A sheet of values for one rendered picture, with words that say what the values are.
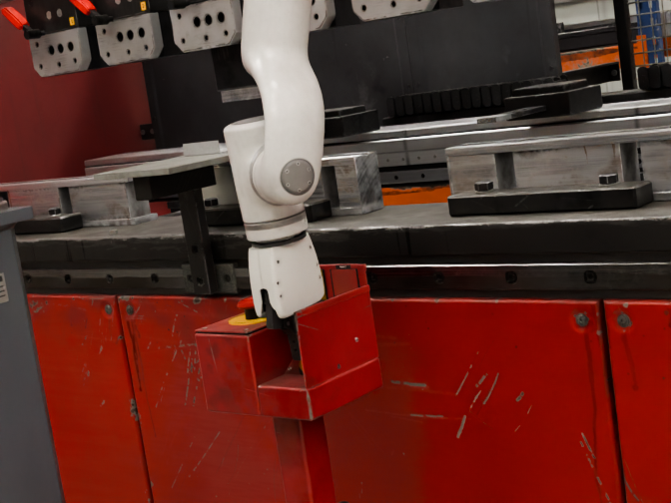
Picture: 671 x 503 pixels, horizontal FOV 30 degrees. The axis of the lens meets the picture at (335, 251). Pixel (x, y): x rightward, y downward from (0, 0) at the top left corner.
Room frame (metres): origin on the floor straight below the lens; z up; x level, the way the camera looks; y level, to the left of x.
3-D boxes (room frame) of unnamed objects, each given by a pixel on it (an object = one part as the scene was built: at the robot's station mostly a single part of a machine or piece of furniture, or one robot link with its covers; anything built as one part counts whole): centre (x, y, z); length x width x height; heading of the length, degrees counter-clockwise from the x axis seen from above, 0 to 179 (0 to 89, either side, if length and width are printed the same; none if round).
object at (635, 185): (1.74, -0.30, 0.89); 0.30 x 0.05 x 0.03; 49
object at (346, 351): (1.73, 0.09, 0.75); 0.20 x 0.16 x 0.18; 49
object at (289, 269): (1.67, 0.07, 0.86); 0.10 x 0.07 x 0.11; 139
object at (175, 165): (2.07, 0.22, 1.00); 0.26 x 0.18 x 0.01; 139
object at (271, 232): (1.67, 0.07, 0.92); 0.09 x 0.08 x 0.03; 139
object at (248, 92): (2.18, 0.12, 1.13); 0.10 x 0.02 x 0.10; 49
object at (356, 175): (2.14, 0.08, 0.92); 0.39 x 0.06 x 0.10; 49
